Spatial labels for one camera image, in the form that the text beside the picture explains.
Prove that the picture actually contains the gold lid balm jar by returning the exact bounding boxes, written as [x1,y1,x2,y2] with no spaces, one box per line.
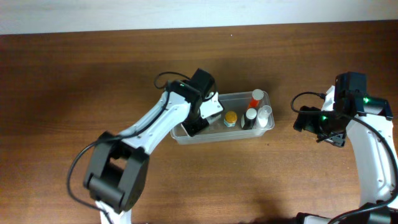
[224,111,238,128]

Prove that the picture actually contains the clear plastic container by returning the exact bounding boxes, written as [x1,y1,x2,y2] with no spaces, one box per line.
[170,91,275,145]

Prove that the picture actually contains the black white-capped bottle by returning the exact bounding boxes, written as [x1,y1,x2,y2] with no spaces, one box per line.
[241,108,257,130]

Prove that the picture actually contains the white squeeze tube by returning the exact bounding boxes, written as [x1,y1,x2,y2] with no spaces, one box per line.
[253,105,272,129]

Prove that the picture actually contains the orange white-capped tube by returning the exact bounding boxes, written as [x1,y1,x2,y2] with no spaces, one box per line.
[248,89,264,109]

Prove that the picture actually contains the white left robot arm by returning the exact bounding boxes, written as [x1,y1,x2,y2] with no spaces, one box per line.
[82,79,223,223]

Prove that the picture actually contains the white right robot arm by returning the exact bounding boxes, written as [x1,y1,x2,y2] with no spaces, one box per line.
[294,94,397,223]

